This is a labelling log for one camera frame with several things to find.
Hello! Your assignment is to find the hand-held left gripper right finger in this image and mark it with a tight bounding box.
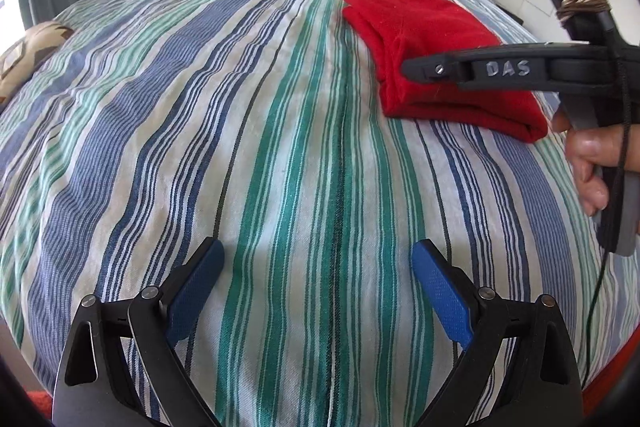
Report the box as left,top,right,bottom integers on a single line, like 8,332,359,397
410,238,586,427

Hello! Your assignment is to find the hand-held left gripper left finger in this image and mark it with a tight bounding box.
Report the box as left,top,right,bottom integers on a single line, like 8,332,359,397
51,237,226,427

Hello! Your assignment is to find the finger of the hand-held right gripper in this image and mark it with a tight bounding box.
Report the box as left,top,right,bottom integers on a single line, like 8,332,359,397
402,43,552,94

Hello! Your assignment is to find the red sweater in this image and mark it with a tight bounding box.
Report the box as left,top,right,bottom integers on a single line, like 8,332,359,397
341,0,550,144

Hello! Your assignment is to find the person's right hand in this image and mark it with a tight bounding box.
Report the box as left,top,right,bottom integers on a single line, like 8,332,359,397
550,112,626,218

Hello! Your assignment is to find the striped bed sheet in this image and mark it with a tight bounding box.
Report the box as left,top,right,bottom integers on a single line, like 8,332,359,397
0,0,640,427

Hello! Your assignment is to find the patterned beige pillow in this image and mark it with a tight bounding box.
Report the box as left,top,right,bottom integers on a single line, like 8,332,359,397
0,21,76,108

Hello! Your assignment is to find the black cable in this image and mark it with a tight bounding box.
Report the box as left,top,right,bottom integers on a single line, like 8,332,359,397
585,52,632,373

